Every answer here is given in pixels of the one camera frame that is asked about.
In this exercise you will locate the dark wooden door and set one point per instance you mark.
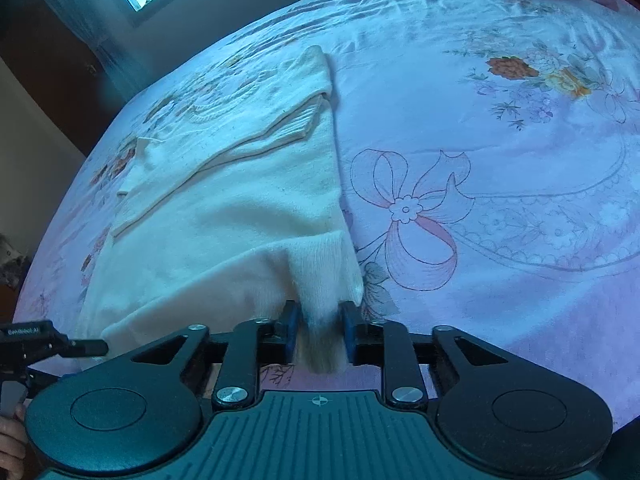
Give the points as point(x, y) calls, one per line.
point(58, 71)

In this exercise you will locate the floral pink bed sheet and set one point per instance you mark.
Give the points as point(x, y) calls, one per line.
point(489, 152)

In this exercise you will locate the person's left hand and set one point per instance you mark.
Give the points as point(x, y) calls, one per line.
point(13, 441)

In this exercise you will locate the cream knit sweater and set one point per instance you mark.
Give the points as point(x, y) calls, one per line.
point(226, 221)

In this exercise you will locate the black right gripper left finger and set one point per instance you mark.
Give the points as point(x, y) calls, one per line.
point(132, 413)

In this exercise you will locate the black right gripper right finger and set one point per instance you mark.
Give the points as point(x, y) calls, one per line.
point(498, 412)

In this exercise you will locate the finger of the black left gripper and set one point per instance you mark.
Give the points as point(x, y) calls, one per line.
point(84, 348)

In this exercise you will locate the grey left curtain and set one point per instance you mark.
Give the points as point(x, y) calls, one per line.
point(86, 21)

